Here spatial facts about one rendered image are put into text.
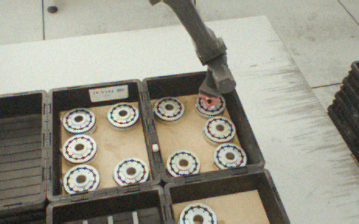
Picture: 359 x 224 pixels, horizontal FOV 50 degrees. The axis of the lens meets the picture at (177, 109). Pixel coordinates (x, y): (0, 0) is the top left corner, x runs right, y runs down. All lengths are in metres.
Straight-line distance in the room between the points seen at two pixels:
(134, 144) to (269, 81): 0.69
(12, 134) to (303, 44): 2.26
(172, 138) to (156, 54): 0.56
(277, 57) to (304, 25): 1.47
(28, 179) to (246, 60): 1.02
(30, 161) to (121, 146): 0.28
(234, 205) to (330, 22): 2.40
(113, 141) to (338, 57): 2.13
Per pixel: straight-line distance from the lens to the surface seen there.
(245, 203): 1.16
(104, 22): 3.05
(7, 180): 1.25
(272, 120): 1.52
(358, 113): 2.08
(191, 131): 1.27
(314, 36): 3.15
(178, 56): 1.70
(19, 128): 1.34
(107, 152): 1.23
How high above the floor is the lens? 1.85
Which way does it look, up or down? 50 degrees down
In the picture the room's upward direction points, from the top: 4 degrees clockwise
